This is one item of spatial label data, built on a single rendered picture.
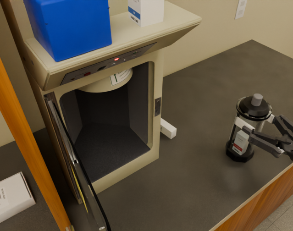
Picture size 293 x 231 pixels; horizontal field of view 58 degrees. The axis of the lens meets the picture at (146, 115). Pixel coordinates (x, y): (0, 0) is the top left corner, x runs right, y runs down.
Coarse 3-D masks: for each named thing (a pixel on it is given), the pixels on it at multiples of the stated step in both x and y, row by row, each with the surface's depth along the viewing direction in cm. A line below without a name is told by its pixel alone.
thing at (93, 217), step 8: (56, 112) 50; (56, 120) 49; (64, 136) 46; (64, 144) 47; (72, 152) 43; (72, 160) 42; (72, 168) 49; (80, 168) 41; (72, 176) 68; (80, 176) 40; (80, 184) 41; (88, 192) 38; (80, 200) 76; (88, 200) 37; (88, 208) 43; (96, 208) 36; (88, 216) 56; (96, 216) 35; (96, 224) 37
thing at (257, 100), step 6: (252, 96) 87; (258, 96) 82; (240, 102) 86; (246, 102) 84; (252, 102) 83; (258, 102) 82; (264, 102) 84; (246, 108) 83; (252, 108) 82; (258, 108) 82; (264, 108) 82; (252, 114) 82; (258, 114) 82; (264, 114) 82
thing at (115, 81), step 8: (120, 72) 67; (128, 72) 70; (104, 80) 66; (112, 80) 66; (120, 80) 68; (128, 80) 70; (80, 88) 67; (88, 88) 66; (96, 88) 66; (104, 88) 66; (112, 88) 67
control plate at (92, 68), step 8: (144, 48) 53; (120, 56) 50; (128, 56) 54; (136, 56) 58; (96, 64) 47; (104, 64) 51; (72, 72) 45; (80, 72) 48; (64, 80) 49; (72, 80) 52
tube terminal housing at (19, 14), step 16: (0, 0) 49; (16, 0) 42; (112, 0) 52; (16, 16) 44; (16, 32) 49; (32, 32) 46; (128, 64) 64; (160, 64) 70; (32, 80) 57; (80, 80) 58; (96, 80) 61; (160, 80) 74; (160, 96) 78; (48, 112) 58; (160, 112) 83; (48, 128) 70; (64, 160) 70; (144, 160) 94; (64, 176) 88; (112, 176) 87; (96, 192) 87
